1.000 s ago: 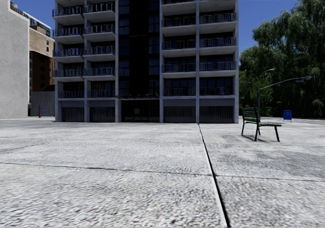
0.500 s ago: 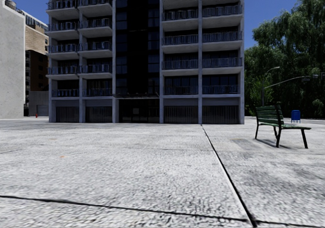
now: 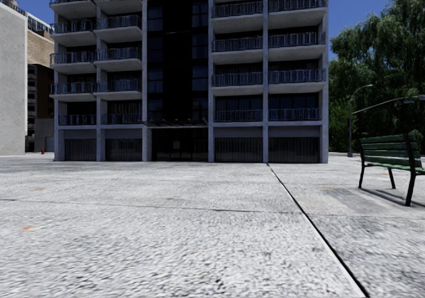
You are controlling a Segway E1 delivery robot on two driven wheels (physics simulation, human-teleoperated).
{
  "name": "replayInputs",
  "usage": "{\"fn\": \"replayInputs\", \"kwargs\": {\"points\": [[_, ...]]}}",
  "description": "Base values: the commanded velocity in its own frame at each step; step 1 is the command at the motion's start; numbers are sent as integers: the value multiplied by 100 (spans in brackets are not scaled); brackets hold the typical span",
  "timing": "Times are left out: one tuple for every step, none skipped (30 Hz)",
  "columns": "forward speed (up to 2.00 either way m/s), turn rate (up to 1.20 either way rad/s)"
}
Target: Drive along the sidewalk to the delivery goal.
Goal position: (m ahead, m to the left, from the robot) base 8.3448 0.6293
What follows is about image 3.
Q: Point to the pale concrete balcony building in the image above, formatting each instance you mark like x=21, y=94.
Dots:
x=264, y=93

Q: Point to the grey street lamp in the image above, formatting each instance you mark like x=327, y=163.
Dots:
x=350, y=126

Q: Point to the green bench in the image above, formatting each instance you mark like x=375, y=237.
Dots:
x=391, y=152

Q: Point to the brown brick building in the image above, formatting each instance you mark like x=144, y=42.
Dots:
x=40, y=48

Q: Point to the trees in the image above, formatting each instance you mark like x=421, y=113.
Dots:
x=395, y=63

